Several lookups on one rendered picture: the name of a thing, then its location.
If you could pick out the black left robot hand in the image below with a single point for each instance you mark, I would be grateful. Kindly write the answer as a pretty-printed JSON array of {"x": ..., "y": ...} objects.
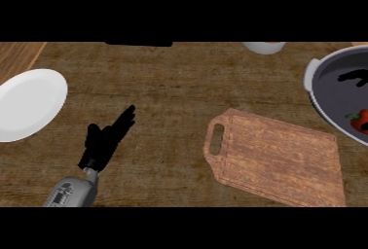
[{"x": 107, "y": 139}]

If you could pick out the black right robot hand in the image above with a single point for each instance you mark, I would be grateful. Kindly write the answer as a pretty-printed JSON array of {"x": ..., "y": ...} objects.
[{"x": 355, "y": 76}]

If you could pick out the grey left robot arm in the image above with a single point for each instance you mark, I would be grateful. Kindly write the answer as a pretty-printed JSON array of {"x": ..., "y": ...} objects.
[{"x": 71, "y": 193}]

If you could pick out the red bell pepper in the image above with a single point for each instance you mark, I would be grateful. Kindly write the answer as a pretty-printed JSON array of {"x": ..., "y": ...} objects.
[{"x": 358, "y": 122}]

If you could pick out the brown wooden cutting board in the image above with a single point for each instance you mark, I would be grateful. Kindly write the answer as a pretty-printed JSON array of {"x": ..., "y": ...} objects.
[{"x": 283, "y": 159}]

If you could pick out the pale wooden board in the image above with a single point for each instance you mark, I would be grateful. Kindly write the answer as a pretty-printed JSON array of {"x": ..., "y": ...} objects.
[{"x": 14, "y": 55}]

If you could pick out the tan wooden object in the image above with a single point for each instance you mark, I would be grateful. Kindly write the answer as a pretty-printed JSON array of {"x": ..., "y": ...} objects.
[{"x": 360, "y": 43}]

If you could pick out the white round plate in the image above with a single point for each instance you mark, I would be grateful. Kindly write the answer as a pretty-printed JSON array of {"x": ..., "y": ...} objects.
[{"x": 30, "y": 104}]

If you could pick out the black flat appliance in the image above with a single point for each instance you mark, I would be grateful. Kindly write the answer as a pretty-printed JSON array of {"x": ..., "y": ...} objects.
[{"x": 139, "y": 43}]

